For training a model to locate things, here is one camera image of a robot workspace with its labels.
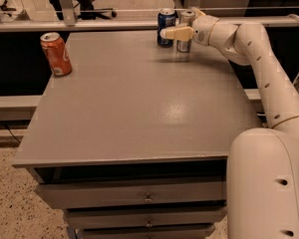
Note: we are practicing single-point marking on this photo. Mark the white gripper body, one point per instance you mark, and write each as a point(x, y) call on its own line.
point(203, 29)

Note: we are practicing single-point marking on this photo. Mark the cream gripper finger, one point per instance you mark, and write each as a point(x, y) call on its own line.
point(198, 13)
point(177, 33)

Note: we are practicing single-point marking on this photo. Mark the silver blue redbull can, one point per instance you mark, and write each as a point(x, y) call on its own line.
point(185, 22)

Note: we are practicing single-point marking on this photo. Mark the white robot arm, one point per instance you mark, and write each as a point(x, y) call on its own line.
point(262, 175)

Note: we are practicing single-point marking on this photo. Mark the blue pepsi can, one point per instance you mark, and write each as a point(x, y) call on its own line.
point(165, 18)

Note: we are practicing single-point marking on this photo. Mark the orange soda can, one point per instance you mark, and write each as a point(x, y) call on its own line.
point(56, 53)

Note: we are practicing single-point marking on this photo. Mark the grey drawer cabinet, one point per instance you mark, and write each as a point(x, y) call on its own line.
point(131, 110)

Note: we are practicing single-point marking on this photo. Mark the bottom grey drawer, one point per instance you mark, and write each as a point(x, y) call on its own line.
point(191, 231)

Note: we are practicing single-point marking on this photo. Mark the grey drawer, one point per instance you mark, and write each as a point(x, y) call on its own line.
point(132, 192)
point(191, 231)
point(145, 217)

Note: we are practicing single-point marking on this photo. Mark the top grey drawer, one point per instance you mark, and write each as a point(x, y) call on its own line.
point(132, 192)

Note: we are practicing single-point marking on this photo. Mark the middle grey drawer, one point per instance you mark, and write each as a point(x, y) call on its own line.
point(145, 217)

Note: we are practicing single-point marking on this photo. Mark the metal railing frame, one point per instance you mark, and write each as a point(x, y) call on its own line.
point(40, 15)

